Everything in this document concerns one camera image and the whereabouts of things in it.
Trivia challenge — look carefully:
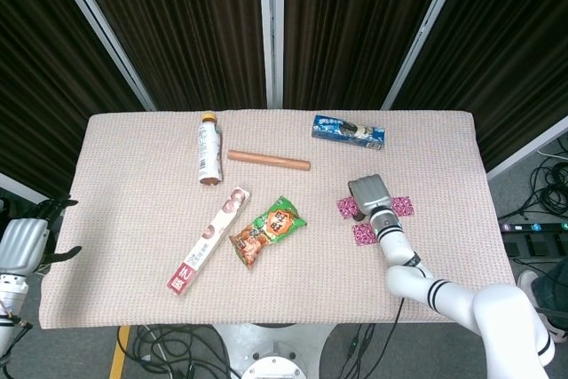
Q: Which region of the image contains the pink waffle table cloth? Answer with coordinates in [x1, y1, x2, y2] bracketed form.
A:
[38, 108, 519, 330]

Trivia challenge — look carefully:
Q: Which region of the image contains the dark pleated curtain panel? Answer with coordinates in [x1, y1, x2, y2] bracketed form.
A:
[68, 0, 267, 112]
[0, 0, 147, 205]
[390, 0, 568, 172]
[283, 0, 454, 110]

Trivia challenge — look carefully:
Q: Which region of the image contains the green snack bag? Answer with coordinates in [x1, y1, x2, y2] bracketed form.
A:
[228, 195, 308, 270]

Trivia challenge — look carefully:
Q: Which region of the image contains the brown wooden rolling pin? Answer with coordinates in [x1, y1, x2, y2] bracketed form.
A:
[226, 149, 312, 173]

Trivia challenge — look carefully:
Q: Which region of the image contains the black cable tangle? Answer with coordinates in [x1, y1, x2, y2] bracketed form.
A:
[496, 137, 568, 223]
[128, 324, 249, 379]

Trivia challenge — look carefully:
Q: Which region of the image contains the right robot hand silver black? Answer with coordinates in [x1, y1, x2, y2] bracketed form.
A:
[347, 173, 395, 223]

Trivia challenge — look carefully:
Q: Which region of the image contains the yellow floor tape strip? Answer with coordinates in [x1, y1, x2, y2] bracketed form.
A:
[108, 325, 132, 379]

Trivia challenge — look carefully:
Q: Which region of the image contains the white partition frame post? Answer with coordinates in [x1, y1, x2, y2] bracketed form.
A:
[258, 0, 285, 109]
[381, 0, 471, 110]
[43, 0, 157, 112]

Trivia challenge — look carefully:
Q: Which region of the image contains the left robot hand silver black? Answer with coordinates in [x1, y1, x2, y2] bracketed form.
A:
[0, 194, 83, 277]

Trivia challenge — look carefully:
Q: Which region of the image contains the blue cookie box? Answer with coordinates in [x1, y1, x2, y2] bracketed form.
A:
[311, 114, 386, 152]

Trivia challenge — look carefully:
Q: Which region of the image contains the person's dark trouser leg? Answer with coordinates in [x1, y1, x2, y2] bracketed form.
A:
[532, 258, 568, 344]

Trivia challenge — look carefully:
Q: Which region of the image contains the pink patterned square tile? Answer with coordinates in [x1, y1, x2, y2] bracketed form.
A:
[390, 195, 415, 218]
[351, 222, 381, 247]
[335, 197, 361, 219]

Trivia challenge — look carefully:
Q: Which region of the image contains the white bottle yellow cap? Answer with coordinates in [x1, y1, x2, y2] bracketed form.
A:
[197, 113, 224, 187]

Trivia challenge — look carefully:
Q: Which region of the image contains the long white baking paper box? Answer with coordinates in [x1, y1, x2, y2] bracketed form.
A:
[166, 186, 252, 296]

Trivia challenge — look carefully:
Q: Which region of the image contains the black cable with inline box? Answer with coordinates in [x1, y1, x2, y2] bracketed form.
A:
[339, 324, 378, 379]

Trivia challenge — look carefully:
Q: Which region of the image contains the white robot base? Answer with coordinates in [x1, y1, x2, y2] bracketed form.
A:
[212, 323, 336, 379]

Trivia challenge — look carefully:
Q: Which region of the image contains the white partition frame rail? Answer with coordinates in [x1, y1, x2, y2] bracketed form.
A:
[0, 172, 63, 212]
[485, 114, 568, 181]

